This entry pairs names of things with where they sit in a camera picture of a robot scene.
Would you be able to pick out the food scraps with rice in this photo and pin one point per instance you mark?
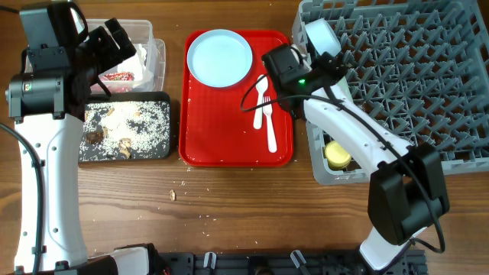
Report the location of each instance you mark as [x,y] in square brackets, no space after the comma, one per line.
[126,128]

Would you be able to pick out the clear plastic bin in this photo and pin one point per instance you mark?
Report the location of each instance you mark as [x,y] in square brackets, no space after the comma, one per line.
[141,32]

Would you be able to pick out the red snack wrapper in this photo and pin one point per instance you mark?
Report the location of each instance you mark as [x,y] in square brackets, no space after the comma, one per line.
[119,76]

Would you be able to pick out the light blue bowl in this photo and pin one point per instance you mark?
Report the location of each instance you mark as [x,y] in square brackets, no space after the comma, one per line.
[323,38]

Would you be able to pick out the black waste tray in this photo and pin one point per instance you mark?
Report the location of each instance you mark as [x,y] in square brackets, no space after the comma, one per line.
[168,126]

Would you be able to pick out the brown food crumb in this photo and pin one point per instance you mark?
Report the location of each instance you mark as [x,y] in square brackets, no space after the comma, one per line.
[172,195]

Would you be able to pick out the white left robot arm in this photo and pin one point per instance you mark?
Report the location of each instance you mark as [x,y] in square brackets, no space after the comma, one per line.
[47,100]

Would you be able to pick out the cream plastic fork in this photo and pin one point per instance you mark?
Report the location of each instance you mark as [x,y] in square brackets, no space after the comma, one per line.
[271,138]

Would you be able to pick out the cream plastic spoon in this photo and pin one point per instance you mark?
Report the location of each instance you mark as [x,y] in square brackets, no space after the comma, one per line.
[261,87]

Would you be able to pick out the grey dishwasher rack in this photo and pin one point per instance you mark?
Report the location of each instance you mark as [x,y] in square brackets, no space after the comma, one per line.
[419,68]

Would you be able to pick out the light blue plate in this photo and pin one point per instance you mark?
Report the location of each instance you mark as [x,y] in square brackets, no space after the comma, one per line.
[219,58]

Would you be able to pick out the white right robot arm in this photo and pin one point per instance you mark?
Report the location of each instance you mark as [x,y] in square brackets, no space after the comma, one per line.
[407,193]

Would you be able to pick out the yellow plastic cup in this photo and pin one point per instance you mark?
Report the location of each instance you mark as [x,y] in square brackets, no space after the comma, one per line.
[337,157]

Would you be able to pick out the white napkin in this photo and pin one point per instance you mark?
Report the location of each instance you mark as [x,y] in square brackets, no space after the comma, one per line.
[135,65]

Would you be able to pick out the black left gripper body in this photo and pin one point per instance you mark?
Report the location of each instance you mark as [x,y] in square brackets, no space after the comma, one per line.
[99,53]

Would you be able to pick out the red plastic tray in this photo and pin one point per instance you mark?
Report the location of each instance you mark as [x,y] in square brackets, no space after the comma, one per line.
[214,132]

